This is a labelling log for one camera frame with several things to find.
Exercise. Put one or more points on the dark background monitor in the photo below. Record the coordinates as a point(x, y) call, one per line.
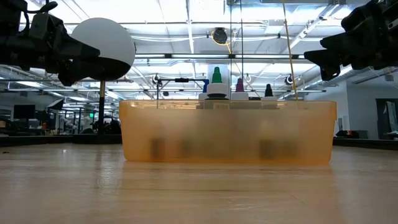
point(24, 112)

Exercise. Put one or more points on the large purple-tipped coloring bottle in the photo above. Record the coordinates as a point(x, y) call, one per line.
point(239, 85)

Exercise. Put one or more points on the translucent orange plastic bin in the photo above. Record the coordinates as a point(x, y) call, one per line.
point(227, 133)

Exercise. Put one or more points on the large blue-tipped coloring bottle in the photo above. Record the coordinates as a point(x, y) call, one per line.
point(205, 87)

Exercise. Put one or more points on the large green-tipped coloring bottle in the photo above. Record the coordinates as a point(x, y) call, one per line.
point(216, 77)

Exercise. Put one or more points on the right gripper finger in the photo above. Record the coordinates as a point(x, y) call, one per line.
point(329, 53)
point(329, 72)

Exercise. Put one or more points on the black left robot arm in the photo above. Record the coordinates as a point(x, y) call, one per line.
point(12, 46)

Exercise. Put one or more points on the white globe lamp black stand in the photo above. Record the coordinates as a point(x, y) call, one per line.
point(105, 40)

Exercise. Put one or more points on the black background rig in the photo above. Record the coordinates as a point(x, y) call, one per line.
point(182, 80)

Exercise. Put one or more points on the large black-tipped coloring bottle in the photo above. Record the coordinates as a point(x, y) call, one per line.
point(268, 90)

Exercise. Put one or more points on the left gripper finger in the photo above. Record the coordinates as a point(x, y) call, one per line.
point(71, 74)
point(79, 50)

